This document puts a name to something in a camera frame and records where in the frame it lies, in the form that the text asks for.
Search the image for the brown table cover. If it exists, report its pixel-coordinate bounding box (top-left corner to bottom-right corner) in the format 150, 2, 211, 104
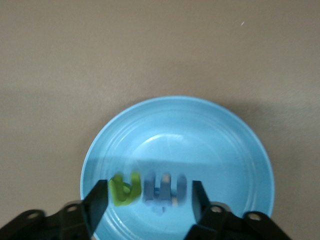
0, 0, 320, 240

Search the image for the green small letter n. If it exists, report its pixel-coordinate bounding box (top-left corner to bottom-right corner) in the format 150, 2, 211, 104
108, 170, 142, 207

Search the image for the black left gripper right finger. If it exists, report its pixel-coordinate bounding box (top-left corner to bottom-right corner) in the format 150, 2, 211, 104
184, 180, 294, 240

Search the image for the blue small letter m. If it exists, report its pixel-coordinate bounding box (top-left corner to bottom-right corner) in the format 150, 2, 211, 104
142, 173, 188, 204

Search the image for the blue plate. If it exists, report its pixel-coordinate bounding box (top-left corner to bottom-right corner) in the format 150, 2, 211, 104
79, 95, 276, 240

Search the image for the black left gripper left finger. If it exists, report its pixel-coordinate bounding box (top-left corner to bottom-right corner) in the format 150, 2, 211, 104
0, 179, 110, 240

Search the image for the green small letter b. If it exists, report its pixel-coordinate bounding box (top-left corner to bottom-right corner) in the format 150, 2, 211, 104
113, 183, 138, 208

